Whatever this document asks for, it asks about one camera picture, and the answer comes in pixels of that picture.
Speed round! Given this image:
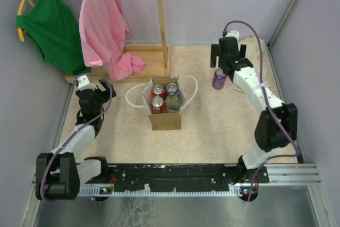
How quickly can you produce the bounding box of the wooden clothes rack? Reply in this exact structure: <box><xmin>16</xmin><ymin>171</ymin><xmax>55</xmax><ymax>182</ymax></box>
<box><xmin>26</xmin><ymin>0</ymin><xmax>171</xmax><ymax>82</ymax></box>

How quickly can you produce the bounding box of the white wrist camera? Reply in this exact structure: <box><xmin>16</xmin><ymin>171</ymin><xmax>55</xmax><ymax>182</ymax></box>
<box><xmin>76</xmin><ymin>75</ymin><xmax>97</xmax><ymax>91</ymax></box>
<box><xmin>224</xmin><ymin>30</ymin><xmax>240</xmax><ymax>41</ymax></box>

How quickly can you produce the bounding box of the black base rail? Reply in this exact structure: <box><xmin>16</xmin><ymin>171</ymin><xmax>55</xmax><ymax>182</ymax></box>
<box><xmin>79</xmin><ymin>163</ymin><xmax>269</xmax><ymax>201</ymax></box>

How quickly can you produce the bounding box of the purple soda can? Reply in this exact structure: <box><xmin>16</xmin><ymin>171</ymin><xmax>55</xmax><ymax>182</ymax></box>
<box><xmin>212</xmin><ymin>68</ymin><xmax>227</xmax><ymax>90</ymax></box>

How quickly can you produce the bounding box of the red soda can front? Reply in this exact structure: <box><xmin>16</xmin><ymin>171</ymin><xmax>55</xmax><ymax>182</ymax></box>
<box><xmin>151</xmin><ymin>96</ymin><xmax>166</xmax><ymax>114</ymax></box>

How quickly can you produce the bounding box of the pink t-shirt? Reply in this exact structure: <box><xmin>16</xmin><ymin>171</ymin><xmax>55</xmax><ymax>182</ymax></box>
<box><xmin>79</xmin><ymin>0</ymin><xmax>146</xmax><ymax>80</ymax></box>

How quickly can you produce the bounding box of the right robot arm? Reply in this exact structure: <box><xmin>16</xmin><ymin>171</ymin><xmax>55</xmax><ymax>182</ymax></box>
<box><xmin>210</xmin><ymin>36</ymin><xmax>298</xmax><ymax>184</ymax></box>

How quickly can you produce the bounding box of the green tank top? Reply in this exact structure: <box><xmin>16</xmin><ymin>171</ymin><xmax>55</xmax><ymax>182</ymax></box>
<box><xmin>16</xmin><ymin>0</ymin><xmax>91</xmax><ymax>75</ymax></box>

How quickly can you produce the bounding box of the purple Fanta can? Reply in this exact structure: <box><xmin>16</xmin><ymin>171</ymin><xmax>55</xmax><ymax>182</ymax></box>
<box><xmin>165</xmin><ymin>82</ymin><xmax>179</xmax><ymax>96</ymax></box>

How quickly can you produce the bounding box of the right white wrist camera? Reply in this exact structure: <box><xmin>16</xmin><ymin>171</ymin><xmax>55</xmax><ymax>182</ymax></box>
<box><xmin>224</xmin><ymin>30</ymin><xmax>240</xmax><ymax>41</ymax></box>

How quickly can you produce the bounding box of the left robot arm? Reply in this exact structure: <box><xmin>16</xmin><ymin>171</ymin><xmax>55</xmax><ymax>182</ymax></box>
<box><xmin>35</xmin><ymin>74</ymin><xmax>116</xmax><ymax>203</ymax></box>

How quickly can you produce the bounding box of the red soda can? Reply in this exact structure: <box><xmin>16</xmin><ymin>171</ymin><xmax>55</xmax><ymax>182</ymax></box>
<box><xmin>151</xmin><ymin>84</ymin><xmax>165</xmax><ymax>98</ymax></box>
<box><xmin>151</xmin><ymin>96</ymin><xmax>166</xmax><ymax>114</ymax></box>

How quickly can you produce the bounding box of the aluminium frame rail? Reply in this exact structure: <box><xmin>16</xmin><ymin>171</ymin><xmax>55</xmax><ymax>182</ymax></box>
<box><xmin>31</xmin><ymin>163</ymin><xmax>324</xmax><ymax>198</ymax></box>

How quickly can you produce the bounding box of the beige folded cloth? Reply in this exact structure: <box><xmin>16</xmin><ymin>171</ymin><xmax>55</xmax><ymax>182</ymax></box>
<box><xmin>239</xmin><ymin>36</ymin><xmax>271</xmax><ymax>88</ymax></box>

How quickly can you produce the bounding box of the red soda can rear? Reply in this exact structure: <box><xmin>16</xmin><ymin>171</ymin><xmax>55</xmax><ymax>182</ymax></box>
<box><xmin>151</xmin><ymin>84</ymin><xmax>165</xmax><ymax>98</ymax></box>

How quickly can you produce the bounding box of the clear green-cap bottle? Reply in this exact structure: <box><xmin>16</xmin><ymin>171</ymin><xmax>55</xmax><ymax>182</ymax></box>
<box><xmin>165</xmin><ymin>91</ymin><xmax>180</xmax><ymax>114</ymax></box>

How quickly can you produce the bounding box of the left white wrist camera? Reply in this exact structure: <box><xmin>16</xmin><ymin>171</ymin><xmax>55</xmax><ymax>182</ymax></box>
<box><xmin>76</xmin><ymin>75</ymin><xmax>97</xmax><ymax>91</ymax></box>

